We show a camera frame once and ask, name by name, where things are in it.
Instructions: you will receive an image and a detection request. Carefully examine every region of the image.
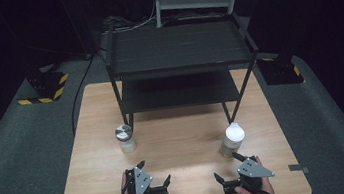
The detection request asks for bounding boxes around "white cable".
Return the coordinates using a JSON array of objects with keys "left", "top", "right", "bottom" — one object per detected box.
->
[{"left": 126, "top": 0, "right": 161, "bottom": 32}]

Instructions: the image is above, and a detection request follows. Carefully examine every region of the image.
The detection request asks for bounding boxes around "black yellow striped stand base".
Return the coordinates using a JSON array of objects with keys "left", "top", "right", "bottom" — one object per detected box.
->
[
  {"left": 254, "top": 49, "right": 306, "bottom": 90},
  {"left": 13, "top": 64, "right": 73, "bottom": 108}
]

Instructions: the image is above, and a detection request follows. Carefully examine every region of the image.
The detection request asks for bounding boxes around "black floor cable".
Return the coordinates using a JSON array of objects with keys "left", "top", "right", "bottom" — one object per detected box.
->
[{"left": 62, "top": 52, "right": 105, "bottom": 138}]

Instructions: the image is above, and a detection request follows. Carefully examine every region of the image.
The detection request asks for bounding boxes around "clear jar with white lid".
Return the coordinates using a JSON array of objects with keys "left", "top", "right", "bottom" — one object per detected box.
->
[{"left": 215, "top": 120, "right": 249, "bottom": 160}]

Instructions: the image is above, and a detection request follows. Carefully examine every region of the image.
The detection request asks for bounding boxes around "black two-tier shelf rack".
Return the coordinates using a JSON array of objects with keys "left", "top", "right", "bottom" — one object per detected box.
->
[{"left": 99, "top": 5, "right": 269, "bottom": 140}]

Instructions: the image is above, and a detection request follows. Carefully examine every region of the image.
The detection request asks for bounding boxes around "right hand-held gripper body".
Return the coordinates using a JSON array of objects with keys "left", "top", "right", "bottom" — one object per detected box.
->
[{"left": 220, "top": 152, "right": 278, "bottom": 194}]

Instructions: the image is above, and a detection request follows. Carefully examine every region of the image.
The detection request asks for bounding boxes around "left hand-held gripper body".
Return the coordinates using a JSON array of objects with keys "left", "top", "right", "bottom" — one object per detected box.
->
[{"left": 124, "top": 162, "right": 170, "bottom": 194}]

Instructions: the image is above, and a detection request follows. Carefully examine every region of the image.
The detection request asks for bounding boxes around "bundle of dark cables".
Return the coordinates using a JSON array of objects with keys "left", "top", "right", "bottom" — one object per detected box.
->
[{"left": 100, "top": 11, "right": 139, "bottom": 34}]

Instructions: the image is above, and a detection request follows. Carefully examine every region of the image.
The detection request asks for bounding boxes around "glass jar with metal lid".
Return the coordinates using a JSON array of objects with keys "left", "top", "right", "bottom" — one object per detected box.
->
[{"left": 113, "top": 122, "right": 139, "bottom": 156}]

